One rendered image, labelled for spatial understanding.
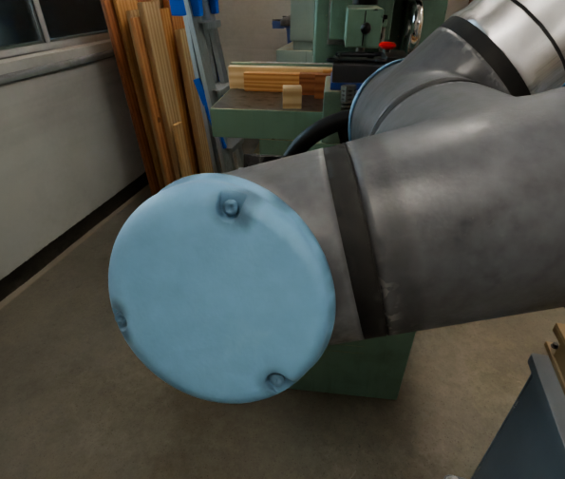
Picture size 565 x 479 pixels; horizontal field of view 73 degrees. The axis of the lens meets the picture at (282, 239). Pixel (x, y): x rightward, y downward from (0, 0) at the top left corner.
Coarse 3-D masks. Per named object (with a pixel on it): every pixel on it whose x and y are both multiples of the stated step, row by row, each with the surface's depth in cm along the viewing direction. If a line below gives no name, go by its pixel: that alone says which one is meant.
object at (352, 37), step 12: (348, 12) 75; (360, 12) 75; (372, 12) 74; (348, 24) 76; (360, 24) 76; (372, 24) 76; (348, 36) 77; (360, 36) 77; (372, 36) 77; (360, 48) 82
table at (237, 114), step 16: (224, 96) 85; (240, 96) 85; (256, 96) 85; (272, 96) 85; (304, 96) 85; (224, 112) 77; (240, 112) 77; (256, 112) 76; (272, 112) 76; (288, 112) 76; (304, 112) 75; (320, 112) 75; (224, 128) 79; (240, 128) 79; (256, 128) 78; (272, 128) 78; (288, 128) 77; (304, 128) 77; (320, 144) 69; (336, 144) 68
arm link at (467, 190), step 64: (384, 128) 21; (448, 128) 14; (512, 128) 14; (384, 192) 14; (448, 192) 13; (512, 192) 13; (384, 256) 13; (448, 256) 13; (512, 256) 13; (384, 320) 15; (448, 320) 15
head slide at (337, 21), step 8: (336, 0) 85; (344, 0) 85; (384, 0) 84; (392, 0) 84; (336, 8) 86; (344, 8) 86; (384, 8) 85; (392, 8) 85; (336, 16) 87; (344, 16) 87; (336, 24) 88; (344, 24) 88; (336, 32) 89; (344, 32) 89; (384, 40) 89
